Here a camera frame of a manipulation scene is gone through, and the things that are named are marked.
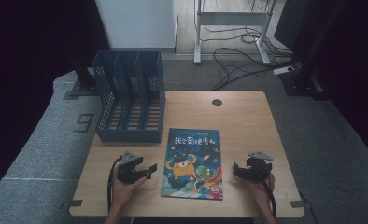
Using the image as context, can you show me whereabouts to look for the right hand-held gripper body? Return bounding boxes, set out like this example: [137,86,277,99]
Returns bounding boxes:
[245,150,275,183]

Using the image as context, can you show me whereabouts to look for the blue plastic file rack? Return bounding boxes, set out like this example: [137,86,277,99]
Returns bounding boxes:
[92,49,167,145]

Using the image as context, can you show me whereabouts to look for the colourful picture book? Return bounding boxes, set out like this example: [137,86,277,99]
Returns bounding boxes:
[160,127,224,201]

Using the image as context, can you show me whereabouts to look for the white power strip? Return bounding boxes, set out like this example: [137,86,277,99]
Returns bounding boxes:
[272,65,296,77]

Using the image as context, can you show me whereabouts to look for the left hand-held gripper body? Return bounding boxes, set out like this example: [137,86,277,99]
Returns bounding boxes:
[116,150,149,186]

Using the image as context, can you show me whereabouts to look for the person's right hand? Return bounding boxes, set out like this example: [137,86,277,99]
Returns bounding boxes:
[247,173,276,210]

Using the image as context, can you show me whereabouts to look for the black floor cables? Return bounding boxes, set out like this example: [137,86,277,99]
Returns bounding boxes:
[200,23,298,91]

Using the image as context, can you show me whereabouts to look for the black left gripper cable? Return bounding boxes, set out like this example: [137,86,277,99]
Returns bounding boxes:
[106,156,124,213]

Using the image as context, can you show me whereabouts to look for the thin black floor cable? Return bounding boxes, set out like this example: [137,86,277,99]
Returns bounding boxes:
[298,191,319,224]

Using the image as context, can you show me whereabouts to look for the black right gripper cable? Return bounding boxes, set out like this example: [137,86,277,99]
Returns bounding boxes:
[252,167,277,218]

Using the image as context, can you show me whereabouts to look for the black metal stand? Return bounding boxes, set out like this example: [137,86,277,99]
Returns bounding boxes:
[69,58,100,97]
[279,0,331,101]

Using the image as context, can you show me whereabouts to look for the white desk frame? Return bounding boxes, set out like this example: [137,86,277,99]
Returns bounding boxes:
[193,0,278,65]

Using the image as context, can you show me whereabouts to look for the person's left hand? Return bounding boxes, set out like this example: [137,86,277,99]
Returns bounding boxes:
[111,175,148,209]

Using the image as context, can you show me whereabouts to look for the white panel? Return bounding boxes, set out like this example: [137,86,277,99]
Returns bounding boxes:
[94,0,177,53]

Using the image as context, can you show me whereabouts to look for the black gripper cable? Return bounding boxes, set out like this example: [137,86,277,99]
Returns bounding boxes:
[106,156,124,213]
[252,167,277,218]

